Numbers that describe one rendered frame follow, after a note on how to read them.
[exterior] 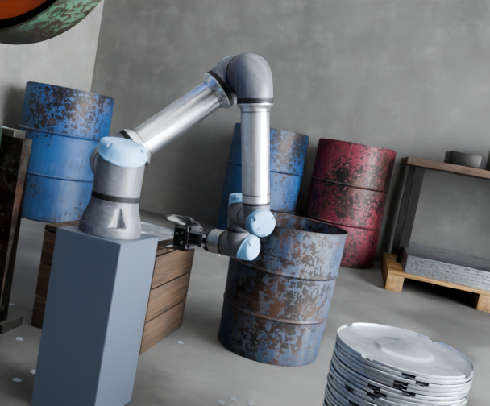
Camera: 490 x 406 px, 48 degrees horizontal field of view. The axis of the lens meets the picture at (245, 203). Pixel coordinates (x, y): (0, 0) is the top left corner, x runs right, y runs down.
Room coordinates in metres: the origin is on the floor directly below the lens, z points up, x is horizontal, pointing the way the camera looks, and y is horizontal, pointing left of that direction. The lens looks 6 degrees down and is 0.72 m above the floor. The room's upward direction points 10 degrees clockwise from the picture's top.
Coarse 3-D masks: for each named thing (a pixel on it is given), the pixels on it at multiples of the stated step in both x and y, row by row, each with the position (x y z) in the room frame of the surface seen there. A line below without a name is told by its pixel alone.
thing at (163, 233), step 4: (144, 224) 2.03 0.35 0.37; (148, 224) 2.04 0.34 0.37; (152, 224) 2.04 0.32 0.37; (144, 228) 1.91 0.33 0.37; (148, 228) 1.93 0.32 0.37; (152, 228) 1.98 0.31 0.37; (156, 228) 1.99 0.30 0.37; (160, 228) 2.01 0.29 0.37; (164, 228) 2.01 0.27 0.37; (144, 232) 1.85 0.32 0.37; (148, 232) 1.87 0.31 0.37; (152, 232) 1.89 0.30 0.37; (156, 232) 1.91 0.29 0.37; (160, 232) 1.93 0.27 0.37; (164, 232) 1.94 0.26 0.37; (168, 232) 1.95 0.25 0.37; (172, 232) 1.97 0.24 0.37; (156, 236) 1.84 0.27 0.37; (160, 236) 1.85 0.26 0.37; (164, 236) 1.86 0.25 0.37; (168, 236) 1.88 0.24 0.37; (172, 236) 1.89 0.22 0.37
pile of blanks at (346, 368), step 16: (336, 336) 1.20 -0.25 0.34; (336, 352) 1.16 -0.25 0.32; (352, 352) 1.12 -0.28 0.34; (336, 368) 1.14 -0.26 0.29; (352, 368) 1.09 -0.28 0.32; (368, 368) 1.06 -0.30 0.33; (384, 368) 1.04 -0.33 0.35; (336, 384) 1.13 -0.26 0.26; (352, 384) 1.08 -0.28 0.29; (368, 384) 1.07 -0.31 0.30; (384, 384) 1.06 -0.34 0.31; (400, 384) 1.06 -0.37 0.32; (416, 384) 1.02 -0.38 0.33; (432, 384) 1.03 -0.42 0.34; (448, 384) 1.06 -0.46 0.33; (464, 384) 1.06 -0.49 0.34; (336, 400) 1.11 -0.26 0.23; (352, 400) 1.08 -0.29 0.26; (368, 400) 1.06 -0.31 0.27; (384, 400) 1.04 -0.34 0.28; (400, 400) 1.03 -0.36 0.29; (416, 400) 1.03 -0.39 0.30; (432, 400) 1.05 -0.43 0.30; (448, 400) 1.04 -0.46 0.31; (464, 400) 1.10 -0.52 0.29
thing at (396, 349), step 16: (352, 336) 1.20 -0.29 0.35; (368, 336) 1.22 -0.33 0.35; (384, 336) 1.24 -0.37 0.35; (400, 336) 1.27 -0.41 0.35; (416, 336) 1.29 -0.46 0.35; (368, 352) 1.11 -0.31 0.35; (384, 352) 1.13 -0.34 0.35; (400, 352) 1.13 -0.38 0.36; (416, 352) 1.15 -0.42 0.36; (432, 352) 1.19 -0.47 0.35; (448, 352) 1.21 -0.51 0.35; (400, 368) 1.03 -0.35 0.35; (416, 368) 1.07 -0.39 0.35; (432, 368) 1.08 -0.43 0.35; (448, 368) 1.10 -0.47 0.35; (464, 368) 1.12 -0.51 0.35
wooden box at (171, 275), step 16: (48, 224) 1.80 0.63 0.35; (64, 224) 1.85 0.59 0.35; (48, 240) 1.79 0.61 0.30; (48, 256) 1.78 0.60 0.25; (160, 256) 1.74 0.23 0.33; (176, 256) 1.88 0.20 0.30; (192, 256) 2.04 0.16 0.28; (48, 272) 1.78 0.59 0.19; (160, 272) 1.76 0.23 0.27; (176, 272) 1.91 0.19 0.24; (160, 288) 1.79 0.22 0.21; (176, 288) 1.94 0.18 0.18; (160, 304) 1.81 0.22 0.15; (176, 304) 1.97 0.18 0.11; (32, 320) 1.79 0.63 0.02; (144, 320) 1.71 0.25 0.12; (160, 320) 1.83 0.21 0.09; (176, 320) 1.99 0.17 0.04; (144, 336) 1.72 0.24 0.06; (160, 336) 1.86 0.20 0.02
